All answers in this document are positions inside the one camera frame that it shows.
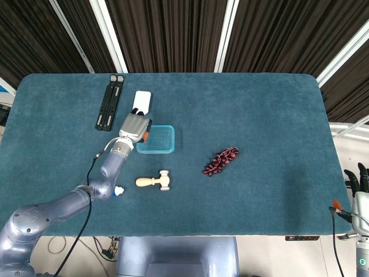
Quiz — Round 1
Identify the white metal frame post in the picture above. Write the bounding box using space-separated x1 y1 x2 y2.
315 20 369 87
89 0 129 74
214 0 242 73
48 0 95 74

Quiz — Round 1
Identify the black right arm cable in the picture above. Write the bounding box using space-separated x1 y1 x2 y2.
330 213 345 277

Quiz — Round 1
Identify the clear plastic container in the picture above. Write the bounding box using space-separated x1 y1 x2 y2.
136 125 176 156

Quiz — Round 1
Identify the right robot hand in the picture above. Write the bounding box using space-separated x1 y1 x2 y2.
329 162 369 231

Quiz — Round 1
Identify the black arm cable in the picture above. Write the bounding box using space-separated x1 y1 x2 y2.
330 213 345 277
54 151 104 277

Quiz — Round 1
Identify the white metal rack frame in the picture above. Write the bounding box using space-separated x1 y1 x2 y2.
330 115 369 142

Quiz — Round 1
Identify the wooden toy mallet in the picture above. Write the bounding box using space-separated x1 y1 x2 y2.
135 170 171 192

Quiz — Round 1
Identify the black table control panel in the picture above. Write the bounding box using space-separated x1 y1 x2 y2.
285 235 320 241

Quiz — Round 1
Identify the red plastic grape bunch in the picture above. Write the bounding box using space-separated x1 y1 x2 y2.
202 146 240 176

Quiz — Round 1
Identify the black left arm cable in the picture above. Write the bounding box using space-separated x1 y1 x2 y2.
54 151 104 277

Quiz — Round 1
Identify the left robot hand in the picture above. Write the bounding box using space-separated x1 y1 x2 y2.
119 107 153 144

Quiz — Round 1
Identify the black power plug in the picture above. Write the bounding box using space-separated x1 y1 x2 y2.
101 236 121 262

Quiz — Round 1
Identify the teal plastic lid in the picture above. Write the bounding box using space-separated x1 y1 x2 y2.
135 124 176 154

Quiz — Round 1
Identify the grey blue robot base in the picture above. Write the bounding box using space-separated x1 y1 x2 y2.
115 236 240 277

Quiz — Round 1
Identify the black folding stand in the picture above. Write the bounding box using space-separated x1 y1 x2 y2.
94 74 125 132

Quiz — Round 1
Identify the blue velvet tablecloth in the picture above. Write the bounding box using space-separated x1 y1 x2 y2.
0 73 355 237

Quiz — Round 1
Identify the dark brown pleated curtain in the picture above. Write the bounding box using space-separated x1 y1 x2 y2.
0 0 369 125

